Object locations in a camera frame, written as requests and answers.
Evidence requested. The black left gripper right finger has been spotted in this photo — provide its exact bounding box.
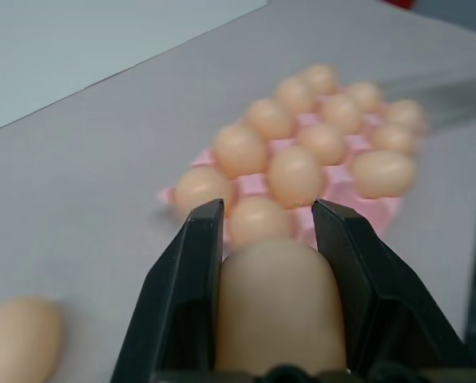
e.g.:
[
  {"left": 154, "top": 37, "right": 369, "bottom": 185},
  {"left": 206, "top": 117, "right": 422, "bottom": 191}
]
[{"left": 311, "top": 198, "right": 468, "bottom": 380}]

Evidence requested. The beige egg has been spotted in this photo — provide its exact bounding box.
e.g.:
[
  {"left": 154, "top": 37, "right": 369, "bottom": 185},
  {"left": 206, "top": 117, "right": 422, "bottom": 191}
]
[
  {"left": 321, "top": 93, "right": 364, "bottom": 136},
  {"left": 371, "top": 123, "right": 418, "bottom": 156},
  {"left": 244, "top": 98, "right": 296, "bottom": 140},
  {"left": 214, "top": 124, "right": 268, "bottom": 180},
  {"left": 0, "top": 296, "right": 66, "bottom": 383},
  {"left": 274, "top": 76, "right": 318, "bottom": 113},
  {"left": 171, "top": 167, "right": 236, "bottom": 219},
  {"left": 351, "top": 149, "right": 418, "bottom": 199},
  {"left": 297, "top": 123, "right": 347, "bottom": 165},
  {"left": 301, "top": 64, "right": 340, "bottom": 96},
  {"left": 345, "top": 81, "right": 384, "bottom": 113},
  {"left": 228, "top": 196, "right": 290, "bottom": 255},
  {"left": 268, "top": 146, "right": 323, "bottom": 205},
  {"left": 384, "top": 99, "right": 426, "bottom": 132},
  {"left": 215, "top": 238, "right": 348, "bottom": 378}
]

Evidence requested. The red object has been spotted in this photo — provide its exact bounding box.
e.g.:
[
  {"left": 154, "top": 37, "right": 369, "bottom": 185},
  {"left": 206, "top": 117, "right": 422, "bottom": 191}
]
[{"left": 381, "top": 0, "right": 417, "bottom": 12}]

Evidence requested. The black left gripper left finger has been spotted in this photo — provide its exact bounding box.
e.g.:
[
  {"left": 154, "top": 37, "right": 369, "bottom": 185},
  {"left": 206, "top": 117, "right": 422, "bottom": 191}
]
[{"left": 110, "top": 198, "right": 226, "bottom": 383}]

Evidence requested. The pink egg tray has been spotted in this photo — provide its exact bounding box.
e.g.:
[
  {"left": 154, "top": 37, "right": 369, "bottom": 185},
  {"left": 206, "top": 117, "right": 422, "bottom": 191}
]
[{"left": 157, "top": 85, "right": 426, "bottom": 251}]

